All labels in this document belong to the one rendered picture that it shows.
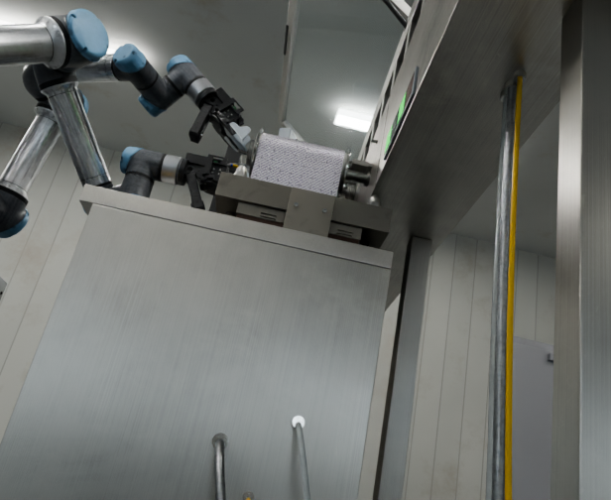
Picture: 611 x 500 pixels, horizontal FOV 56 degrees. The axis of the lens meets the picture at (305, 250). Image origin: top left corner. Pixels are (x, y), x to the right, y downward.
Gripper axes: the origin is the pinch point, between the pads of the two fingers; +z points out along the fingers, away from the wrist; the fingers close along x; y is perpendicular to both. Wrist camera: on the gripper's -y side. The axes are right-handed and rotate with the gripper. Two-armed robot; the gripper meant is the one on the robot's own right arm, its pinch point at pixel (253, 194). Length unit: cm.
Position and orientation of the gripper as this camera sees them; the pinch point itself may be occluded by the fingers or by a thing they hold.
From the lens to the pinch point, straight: 152.3
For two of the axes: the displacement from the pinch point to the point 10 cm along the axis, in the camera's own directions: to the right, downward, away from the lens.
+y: 1.9, -9.0, 3.9
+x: -1.0, 3.7, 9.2
